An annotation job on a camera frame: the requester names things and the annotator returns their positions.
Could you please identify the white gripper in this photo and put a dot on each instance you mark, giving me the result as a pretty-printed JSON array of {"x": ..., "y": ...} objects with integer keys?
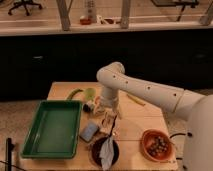
[{"x": 107, "y": 116}]

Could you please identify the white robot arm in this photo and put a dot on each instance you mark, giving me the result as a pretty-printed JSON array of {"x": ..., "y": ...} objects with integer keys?
[{"x": 196, "y": 109}]

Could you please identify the blue grey eraser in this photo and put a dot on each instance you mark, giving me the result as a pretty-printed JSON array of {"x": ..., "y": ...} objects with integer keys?
[{"x": 89, "y": 131}]

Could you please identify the yellow stick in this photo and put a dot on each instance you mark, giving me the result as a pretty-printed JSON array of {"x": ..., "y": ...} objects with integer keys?
[{"x": 135, "y": 99}]

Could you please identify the small dark round object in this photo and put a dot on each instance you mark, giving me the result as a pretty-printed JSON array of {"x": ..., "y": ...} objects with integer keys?
[{"x": 88, "y": 107}]

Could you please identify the light green vegetable toy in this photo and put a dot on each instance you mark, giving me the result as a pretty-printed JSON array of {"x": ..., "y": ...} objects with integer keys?
[{"x": 89, "y": 94}]

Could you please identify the grey crumpled cloth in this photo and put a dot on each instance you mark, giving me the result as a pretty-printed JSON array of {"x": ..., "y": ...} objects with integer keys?
[{"x": 107, "y": 153}]

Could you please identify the orange bowl with nuts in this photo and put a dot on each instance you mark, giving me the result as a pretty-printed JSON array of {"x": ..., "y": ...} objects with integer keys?
[{"x": 156, "y": 146}]

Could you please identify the green plastic tray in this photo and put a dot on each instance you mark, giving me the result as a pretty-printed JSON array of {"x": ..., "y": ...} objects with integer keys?
[{"x": 54, "y": 130}]

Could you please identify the black office chair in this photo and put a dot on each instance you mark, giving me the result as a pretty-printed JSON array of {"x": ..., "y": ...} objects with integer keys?
[{"x": 25, "y": 4}]

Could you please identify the black post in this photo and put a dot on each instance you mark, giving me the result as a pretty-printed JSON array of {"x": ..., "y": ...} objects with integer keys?
[{"x": 9, "y": 150}]

